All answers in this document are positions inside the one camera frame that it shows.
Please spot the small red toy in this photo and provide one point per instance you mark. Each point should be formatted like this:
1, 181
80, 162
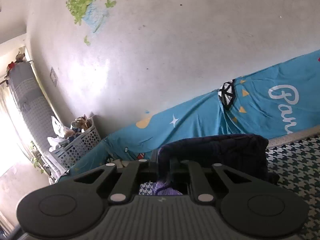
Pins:
10, 66

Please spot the brown plush toy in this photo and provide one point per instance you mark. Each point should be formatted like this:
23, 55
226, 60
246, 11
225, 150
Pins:
81, 123

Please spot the blue printed bed sheet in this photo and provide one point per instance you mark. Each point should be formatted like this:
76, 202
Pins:
190, 122

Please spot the houndstooth bed mat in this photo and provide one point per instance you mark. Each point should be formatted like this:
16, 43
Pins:
295, 170

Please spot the green potted plant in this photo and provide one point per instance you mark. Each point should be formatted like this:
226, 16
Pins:
37, 157

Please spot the white plastic bag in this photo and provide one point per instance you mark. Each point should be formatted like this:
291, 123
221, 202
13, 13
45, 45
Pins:
56, 130

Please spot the white perforated laundry basket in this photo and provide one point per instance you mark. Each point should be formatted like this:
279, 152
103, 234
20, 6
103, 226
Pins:
77, 145

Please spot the tall grey fabric cabinet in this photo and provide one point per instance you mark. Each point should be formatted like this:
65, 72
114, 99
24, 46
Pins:
30, 100

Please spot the small brown toy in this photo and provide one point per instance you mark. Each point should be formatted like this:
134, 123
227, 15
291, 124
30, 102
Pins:
20, 57

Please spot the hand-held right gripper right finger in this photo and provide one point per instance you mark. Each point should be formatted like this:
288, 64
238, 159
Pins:
175, 167

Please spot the wall switch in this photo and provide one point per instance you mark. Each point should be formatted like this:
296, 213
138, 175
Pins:
53, 76

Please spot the purple floral garment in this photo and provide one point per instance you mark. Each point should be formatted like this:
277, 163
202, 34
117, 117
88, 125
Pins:
212, 150

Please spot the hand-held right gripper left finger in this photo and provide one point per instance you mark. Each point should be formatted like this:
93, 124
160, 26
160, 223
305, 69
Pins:
150, 167

